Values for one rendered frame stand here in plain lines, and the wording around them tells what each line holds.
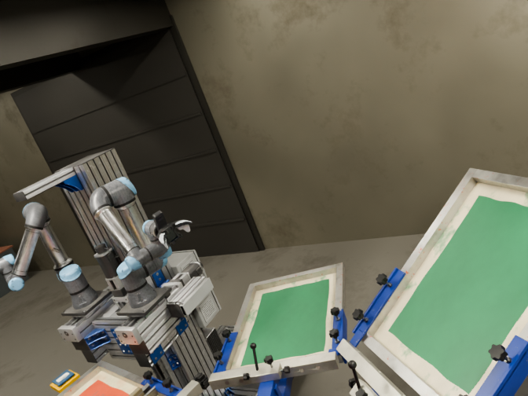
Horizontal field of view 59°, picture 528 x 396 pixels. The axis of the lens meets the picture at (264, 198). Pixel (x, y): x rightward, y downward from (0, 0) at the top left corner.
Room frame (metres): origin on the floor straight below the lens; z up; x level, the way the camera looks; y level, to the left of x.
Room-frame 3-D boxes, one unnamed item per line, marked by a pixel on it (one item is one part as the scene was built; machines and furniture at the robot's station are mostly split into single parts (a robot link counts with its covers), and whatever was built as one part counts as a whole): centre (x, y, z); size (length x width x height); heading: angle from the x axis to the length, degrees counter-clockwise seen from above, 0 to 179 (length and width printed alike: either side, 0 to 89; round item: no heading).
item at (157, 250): (2.13, 0.56, 1.56); 0.11 x 0.08 x 0.11; 122
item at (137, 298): (2.29, 0.80, 1.31); 0.15 x 0.15 x 0.10
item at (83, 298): (2.57, 1.21, 1.31); 0.15 x 0.15 x 0.10
